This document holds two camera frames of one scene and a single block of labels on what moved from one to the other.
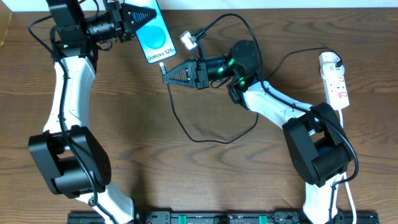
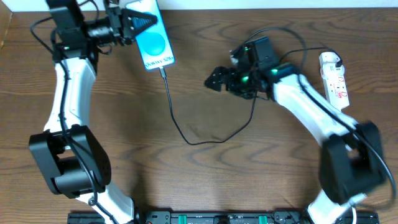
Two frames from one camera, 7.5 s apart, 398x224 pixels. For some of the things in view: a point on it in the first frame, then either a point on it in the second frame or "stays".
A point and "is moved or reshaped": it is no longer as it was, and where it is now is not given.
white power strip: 334,81 stays
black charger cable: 259,107 to 282,54
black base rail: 219,217 stays
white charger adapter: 329,70 stays
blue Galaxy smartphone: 154,37 is moved or reshaped
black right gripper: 200,72 to 231,80
